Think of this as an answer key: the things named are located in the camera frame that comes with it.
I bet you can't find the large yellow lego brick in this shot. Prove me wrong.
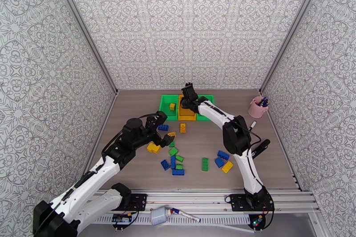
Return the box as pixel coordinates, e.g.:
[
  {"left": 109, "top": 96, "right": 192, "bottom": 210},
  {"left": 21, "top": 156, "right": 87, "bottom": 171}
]
[{"left": 146, "top": 143, "right": 162, "bottom": 154}]

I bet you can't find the yellow plastic bin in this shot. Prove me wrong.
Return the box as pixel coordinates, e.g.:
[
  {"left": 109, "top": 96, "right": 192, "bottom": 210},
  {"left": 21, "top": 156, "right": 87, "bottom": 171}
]
[{"left": 177, "top": 94, "right": 198, "bottom": 121}]

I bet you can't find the green plastic bin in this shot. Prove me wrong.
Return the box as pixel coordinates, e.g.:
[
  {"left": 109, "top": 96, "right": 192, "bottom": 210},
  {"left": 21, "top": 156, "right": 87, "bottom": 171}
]
[
  {"left": 158, "top": 94, "right": 179, "bottom": 121},
  {"left": 196, "top": 95, "right": 216, "bottom": 121}
]

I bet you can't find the pink cup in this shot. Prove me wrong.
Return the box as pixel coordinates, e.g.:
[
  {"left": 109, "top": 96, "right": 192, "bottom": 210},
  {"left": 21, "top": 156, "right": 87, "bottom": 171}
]
[{"left": 248, "top": 96, "right": 269, "bottom": 119}]

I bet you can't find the thick black cylindrical marker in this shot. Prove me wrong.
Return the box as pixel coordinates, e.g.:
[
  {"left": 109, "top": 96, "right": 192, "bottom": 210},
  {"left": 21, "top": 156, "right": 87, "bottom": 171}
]
[{"left": 251, "top": 139, "right": 271, "bottom": 159}]

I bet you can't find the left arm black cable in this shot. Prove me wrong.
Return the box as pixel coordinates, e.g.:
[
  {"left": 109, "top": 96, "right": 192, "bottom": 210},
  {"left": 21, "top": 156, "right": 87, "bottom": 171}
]
[{"left": 33, "top": 113, "right": 156, "bottom": 237}]

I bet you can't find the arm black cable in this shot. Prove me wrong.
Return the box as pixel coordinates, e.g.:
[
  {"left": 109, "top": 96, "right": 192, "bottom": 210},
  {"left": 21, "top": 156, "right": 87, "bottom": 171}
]
[
  {"left": 33, "top": 113, "right": 156, "bottom": 237},
  {"left": 233, "top": 121, "right": 263, "bottom": 187}
]

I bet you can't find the aluminium mounting rail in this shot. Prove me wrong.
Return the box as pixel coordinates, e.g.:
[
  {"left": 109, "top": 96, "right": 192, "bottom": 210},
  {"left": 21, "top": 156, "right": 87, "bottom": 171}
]
[{"left": 92, "top": 188, "right": 319, "bottom": 215}]

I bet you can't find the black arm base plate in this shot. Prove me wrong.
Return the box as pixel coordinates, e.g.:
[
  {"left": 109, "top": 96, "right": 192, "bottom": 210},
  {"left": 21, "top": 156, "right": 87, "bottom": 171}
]
[
  {"left": 122, "top": 193, "right": 147, "bottom": 212},
  {"left": 229, "top": 194, "right": 275, "bottom": 213}
]

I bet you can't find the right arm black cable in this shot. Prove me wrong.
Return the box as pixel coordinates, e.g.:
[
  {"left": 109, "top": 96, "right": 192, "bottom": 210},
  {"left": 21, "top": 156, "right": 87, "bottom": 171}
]
[{"left": 233, "top": 121, "right": 263, "bottom": 187}]

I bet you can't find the white slotted cable duct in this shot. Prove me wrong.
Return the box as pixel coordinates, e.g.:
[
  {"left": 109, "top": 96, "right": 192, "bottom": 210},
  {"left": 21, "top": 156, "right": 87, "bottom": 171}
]
[{"left": 81, "top": 214, "right": 251, "bottom": 225}]

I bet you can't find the aluminium frame post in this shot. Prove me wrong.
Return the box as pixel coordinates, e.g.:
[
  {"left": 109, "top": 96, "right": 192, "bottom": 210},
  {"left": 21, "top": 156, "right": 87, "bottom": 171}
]
[
  {"left": 49, "top": 0, "right": 120, "bottom": 95},
  {"left": 259, "top": 0, "right": 333, "bottom": 94}
]

